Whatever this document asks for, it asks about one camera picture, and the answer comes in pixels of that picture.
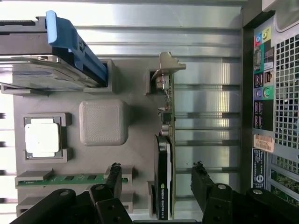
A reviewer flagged silver CPU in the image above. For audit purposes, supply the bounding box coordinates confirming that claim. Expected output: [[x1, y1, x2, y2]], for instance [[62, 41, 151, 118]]
[[24, 118, 63, 159]]

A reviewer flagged green RAM stick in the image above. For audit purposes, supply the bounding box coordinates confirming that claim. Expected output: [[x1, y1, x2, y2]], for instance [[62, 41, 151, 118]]
[[18, 175, 129, 187]]

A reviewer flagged open dark PC case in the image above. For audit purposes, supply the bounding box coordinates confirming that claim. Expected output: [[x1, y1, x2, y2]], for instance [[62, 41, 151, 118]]
[[242, 0, 299, 208]]

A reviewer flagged hard disk with blue carrier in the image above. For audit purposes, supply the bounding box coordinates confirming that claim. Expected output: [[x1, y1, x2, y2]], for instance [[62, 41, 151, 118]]
[[0, 10, 108, 94]]

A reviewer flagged grey parts rack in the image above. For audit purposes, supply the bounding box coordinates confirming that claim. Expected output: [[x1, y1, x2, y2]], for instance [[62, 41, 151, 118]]
[[0, 55, 175, 221]]

